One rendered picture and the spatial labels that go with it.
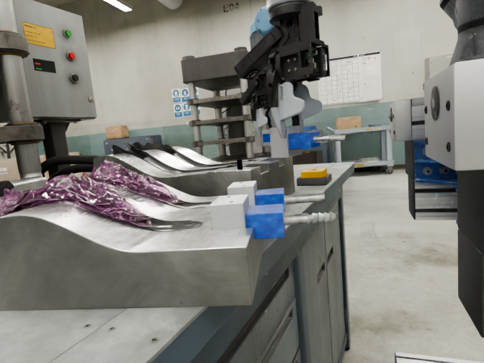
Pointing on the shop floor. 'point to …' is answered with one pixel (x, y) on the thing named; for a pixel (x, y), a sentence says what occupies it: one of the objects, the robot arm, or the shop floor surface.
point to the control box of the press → (54, 73)
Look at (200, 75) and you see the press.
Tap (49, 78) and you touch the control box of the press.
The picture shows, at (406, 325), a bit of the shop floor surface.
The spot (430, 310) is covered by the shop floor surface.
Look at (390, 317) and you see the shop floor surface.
